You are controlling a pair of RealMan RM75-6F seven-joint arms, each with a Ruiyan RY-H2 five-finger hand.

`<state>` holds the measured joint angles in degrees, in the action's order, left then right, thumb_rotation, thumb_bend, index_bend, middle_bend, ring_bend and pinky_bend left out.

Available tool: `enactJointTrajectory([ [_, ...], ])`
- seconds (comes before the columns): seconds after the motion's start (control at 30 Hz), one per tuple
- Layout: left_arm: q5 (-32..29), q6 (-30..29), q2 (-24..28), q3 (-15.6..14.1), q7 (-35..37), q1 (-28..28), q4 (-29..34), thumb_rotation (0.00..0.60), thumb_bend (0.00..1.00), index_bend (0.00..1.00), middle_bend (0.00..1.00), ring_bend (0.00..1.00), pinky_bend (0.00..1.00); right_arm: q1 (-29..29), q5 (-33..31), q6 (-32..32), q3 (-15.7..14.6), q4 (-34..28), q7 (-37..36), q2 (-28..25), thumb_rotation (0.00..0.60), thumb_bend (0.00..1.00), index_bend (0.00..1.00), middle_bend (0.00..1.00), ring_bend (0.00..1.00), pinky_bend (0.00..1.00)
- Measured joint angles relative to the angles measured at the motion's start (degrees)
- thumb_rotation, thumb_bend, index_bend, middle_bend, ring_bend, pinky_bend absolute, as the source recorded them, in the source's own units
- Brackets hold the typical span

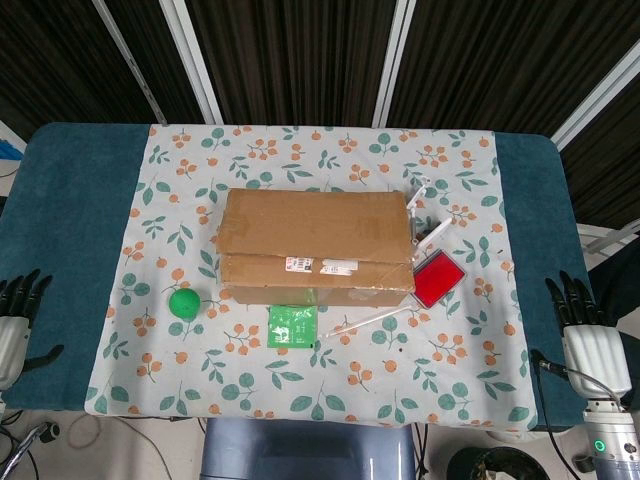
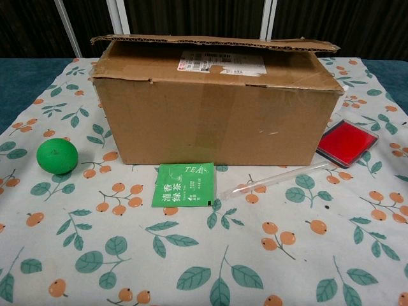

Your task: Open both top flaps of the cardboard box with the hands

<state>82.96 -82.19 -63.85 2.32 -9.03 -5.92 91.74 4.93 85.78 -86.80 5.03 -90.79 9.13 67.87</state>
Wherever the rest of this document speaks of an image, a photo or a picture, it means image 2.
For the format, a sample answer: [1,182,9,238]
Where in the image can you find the clear plastic straw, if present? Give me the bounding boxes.
[221,159,329,201]

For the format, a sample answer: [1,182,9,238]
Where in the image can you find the leaf and fruit print tablecloth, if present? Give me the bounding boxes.
[0,57,408,306]

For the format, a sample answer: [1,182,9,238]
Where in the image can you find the red ink pad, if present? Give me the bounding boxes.
[316,120,380,169]

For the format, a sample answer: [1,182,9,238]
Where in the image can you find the brown cardboard box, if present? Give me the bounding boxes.
[89,33,347,167]

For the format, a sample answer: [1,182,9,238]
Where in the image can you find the white frame bar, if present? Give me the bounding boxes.
[59,0,81,58]
[260,0,277,41]
[106,0,132,36]

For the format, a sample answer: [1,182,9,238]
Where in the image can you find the green tea sachet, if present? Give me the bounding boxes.
[150,162,217,208]

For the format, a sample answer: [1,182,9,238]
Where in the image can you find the green ball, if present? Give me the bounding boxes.
[36,137,79,175]

